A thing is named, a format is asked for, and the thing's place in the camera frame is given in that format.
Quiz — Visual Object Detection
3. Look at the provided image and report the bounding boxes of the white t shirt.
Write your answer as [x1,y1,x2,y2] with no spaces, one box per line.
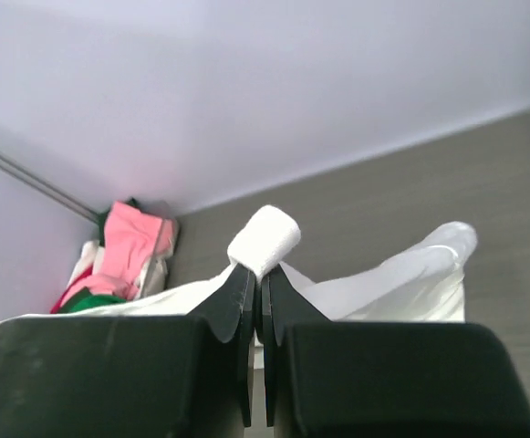
[0,204,479,370]

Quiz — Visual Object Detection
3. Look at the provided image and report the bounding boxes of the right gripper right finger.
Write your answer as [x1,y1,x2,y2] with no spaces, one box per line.
[259,268,530,437]

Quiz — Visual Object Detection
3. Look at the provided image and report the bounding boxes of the left aluminium frame post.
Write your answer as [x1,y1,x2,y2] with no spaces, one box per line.
[0,152,98,223]

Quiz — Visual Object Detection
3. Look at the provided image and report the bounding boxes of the pink t shirt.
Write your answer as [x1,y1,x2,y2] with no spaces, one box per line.
[52,198,177,313]

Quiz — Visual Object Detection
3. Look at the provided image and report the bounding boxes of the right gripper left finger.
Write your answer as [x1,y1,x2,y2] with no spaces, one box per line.
[0,266,255,437]

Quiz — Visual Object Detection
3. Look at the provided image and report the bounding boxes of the red t shirt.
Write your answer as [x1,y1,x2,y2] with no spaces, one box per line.
[49,266,95,315]

